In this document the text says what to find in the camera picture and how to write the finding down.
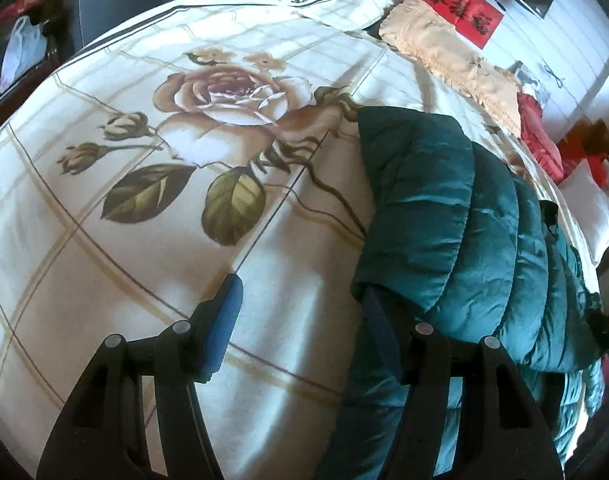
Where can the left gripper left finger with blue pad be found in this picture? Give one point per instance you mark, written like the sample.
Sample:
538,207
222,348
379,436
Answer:
100,432

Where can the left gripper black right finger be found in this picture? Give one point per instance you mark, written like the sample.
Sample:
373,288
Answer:
502,433

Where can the green quilted down jacket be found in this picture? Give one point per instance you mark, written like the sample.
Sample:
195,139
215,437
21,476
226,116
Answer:
462,243

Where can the white square pillow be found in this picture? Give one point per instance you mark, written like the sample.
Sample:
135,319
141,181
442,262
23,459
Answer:
590,206

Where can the red heart-shaped cushion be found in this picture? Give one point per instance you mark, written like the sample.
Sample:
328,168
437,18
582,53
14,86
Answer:
536,138

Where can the floral cream bed quilt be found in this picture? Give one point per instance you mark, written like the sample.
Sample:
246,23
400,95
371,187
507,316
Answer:
206,138

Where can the framed photo on headboard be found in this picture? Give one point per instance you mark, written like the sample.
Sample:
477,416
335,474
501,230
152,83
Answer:
530,84

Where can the white plastic bag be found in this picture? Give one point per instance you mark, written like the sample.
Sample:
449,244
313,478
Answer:
27,47

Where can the yellow ruffled pillow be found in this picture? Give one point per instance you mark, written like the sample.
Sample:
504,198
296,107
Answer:
416,30

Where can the scissors hanging on wall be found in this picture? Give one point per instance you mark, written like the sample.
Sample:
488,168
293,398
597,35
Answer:
560,82

